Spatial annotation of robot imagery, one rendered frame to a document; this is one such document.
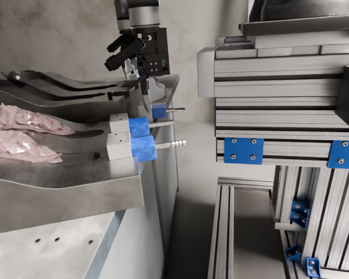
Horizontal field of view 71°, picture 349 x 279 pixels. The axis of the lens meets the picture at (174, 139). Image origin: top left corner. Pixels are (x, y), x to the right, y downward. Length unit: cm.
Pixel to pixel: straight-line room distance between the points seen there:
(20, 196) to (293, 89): 48
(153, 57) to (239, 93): 24
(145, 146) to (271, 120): 27
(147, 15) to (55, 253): 51
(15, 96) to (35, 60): 298
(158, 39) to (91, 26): 257
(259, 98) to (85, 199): 36
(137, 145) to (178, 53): 248
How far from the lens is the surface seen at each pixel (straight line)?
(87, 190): 36
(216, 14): 278
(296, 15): 50
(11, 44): 391
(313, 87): 53
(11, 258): 38
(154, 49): 66
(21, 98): 74
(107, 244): 37
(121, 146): 39
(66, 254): 35
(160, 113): 68
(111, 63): 67
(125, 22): 119
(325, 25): 47
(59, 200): 38
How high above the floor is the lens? 104
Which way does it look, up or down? 24 degrees down
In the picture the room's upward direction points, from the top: 4 degrees counter-clockwise
